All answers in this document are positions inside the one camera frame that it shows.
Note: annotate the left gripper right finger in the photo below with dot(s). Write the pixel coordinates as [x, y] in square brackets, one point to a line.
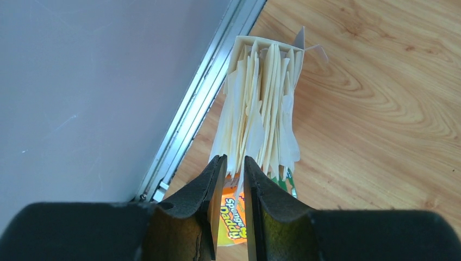
[281, 227]

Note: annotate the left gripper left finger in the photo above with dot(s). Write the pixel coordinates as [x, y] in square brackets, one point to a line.
[183, 226]

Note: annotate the stack of paper filters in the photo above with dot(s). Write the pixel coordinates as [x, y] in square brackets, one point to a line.
[257, 115]

